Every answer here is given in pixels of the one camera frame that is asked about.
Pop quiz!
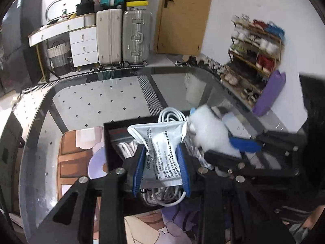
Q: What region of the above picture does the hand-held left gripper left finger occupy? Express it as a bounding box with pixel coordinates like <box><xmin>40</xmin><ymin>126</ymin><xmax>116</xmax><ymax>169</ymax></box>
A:
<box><xmin>30</xmin><ymin>145</ymin><xmax>146</xmax><ymax>244</ymax></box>

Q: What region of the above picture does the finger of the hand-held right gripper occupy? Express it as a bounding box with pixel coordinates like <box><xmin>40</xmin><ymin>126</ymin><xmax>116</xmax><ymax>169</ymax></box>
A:
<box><xmin>203</xmin><ymin>149</ymin><xmax>257</xmax><ymax>178</ymax></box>
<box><xmin>227</xmin><ymin>132</ymin><xmax>300</xmax><ymax>158</ymax></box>

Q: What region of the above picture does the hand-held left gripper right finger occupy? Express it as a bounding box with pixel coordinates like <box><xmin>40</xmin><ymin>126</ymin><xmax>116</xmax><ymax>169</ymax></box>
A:
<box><xmin>178</xmin><ymin>144</ymin><xmax>295</xmax><ymax>244</ymax></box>

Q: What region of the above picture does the black storage box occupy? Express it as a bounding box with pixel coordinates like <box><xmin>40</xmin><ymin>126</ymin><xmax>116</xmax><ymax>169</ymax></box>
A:
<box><xmin>103</xmin><ymin>109</ymin><xmax>300</xmax><ymax>217</ymax></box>

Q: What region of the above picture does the white printed foil pouch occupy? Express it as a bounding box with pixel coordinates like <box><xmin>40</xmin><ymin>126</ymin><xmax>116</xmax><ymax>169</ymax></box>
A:
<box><xmin>127</xmin><ymin>121</ymin><xmax>189</xmax><ymax>186</ymax></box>

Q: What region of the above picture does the white cotton wad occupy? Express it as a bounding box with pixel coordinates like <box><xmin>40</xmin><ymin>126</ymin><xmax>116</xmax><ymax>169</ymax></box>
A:
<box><xmin>186</xmin><ymin>105</ymin><xmax>242</xmax><ymax>158</ymax></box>

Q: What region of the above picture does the white cable coil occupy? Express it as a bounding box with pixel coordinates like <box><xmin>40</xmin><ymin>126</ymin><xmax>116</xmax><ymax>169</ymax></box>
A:
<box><xmin>140</xmin><ymin>107</ymin><xmax>190</xmax><ymax>208</ymax></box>

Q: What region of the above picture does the small white box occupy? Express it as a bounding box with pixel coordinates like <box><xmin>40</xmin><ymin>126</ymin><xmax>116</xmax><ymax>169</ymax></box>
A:
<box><xmin>222</xmin><ymin>112</ymin><xmax>254</xmax><ymax>133</ymax></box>

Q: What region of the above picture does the purple bag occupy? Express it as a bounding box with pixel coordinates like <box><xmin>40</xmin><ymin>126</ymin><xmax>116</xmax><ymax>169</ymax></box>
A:
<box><xmin>252</xmin><ymin>70</ymin><xmax>286</xmax><ymax>117</ymax></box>

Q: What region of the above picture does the printed table mat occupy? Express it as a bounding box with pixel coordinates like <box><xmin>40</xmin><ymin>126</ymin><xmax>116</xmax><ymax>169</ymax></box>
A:
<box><xmin>57</xmin><ymin>128</ymin><xmax>229</xmax><ymax>244</ymax></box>

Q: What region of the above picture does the wooden shoe rack with shoes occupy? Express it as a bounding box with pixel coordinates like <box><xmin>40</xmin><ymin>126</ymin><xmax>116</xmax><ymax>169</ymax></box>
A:
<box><xmin>227</xmin><ymin>15</ymin><xmax>285</xmax><ymax>108</ymax></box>

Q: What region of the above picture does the pile of shoes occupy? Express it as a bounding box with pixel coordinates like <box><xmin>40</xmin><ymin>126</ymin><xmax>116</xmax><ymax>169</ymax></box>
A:
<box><xmin>175</xmin><ymin>54</ymin><xmax>227</xmax><ymax>75</ymax></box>

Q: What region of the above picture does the silver suitcase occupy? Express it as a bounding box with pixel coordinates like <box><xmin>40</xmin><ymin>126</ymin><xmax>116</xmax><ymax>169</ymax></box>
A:
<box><xmin>122</xmin><ymin>10</ymin><xmax>153</xmax><ymax>66</ymax></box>

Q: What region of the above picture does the cream suitcase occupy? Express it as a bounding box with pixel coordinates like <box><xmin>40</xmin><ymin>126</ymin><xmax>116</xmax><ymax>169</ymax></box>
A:
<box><xmin>96</xmin><ymin>9</ymin><xmax>123</xmax><ymax>67</ymax></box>

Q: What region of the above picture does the woven basket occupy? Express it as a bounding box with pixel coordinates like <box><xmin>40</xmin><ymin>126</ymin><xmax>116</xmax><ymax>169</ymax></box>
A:
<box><xmin>47</xmin><ymin>40</ymin><xmax>72</xmax><ymax>76</ymax></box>

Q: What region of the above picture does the white dressing desk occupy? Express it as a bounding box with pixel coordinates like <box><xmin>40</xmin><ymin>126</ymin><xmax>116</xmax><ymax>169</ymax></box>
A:
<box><xmin>27</xmin><ymin>13</ymin><xmax>100</xmax><ymax>70</ymax></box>

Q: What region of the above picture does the wooden door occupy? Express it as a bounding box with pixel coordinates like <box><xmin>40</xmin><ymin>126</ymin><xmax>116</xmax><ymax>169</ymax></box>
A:
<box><xmin>156</xmin><ymin>0</ymin><xmax>215</xmax><ymax>57</ymax></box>

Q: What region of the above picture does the yellow black box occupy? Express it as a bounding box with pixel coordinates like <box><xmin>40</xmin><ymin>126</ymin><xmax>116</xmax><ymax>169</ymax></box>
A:
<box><xmin>126</xmin><ymin>0</ymin><xmax>149</xmax><ymax>11</ymax></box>

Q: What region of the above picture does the dark grey refrigerator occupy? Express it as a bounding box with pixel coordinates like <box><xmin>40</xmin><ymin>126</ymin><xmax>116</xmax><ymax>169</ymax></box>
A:
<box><xmin>0</xmin><ymin>0</ymin><xmax>44</xmax><ymax>93</ymax></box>

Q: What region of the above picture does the black bag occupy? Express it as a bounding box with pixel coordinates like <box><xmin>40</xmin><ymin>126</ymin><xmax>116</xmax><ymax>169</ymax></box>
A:
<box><xmin>76</xmin><ymin>0</ymin><xmax>96</xmax><ymax>16</ymax></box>

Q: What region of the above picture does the oval mirror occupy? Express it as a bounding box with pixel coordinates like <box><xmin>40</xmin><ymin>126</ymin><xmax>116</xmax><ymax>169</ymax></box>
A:
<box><xmin>45</xmin><ymin>0</ymin><xmax>80</xmax><ymax>22</ymax></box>

